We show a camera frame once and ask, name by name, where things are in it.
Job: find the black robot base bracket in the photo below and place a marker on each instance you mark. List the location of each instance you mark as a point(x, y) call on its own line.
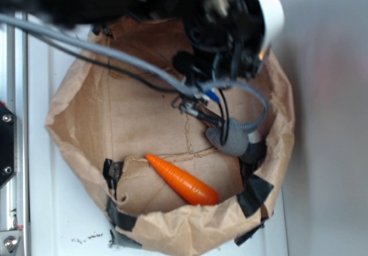
point(8, 145)

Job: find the aluminium frame rail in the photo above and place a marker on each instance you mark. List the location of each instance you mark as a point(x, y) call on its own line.
point(15, 220)

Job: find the orange plastic carrot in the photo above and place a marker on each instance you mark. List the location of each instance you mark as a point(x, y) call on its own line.
point(190, 188)

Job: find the white plastic tray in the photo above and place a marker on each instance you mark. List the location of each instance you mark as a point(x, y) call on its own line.
point(63, 218)

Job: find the grey plush mouse toy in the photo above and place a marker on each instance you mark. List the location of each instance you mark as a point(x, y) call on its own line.
point(248, 145)

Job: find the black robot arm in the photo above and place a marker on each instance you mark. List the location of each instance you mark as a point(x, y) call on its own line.
point(37, 17)

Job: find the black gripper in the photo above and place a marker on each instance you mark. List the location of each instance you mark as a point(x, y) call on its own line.
point(231, 40)

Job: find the brown paper bag bin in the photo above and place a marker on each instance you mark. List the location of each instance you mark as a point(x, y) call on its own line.
point(105, 123)

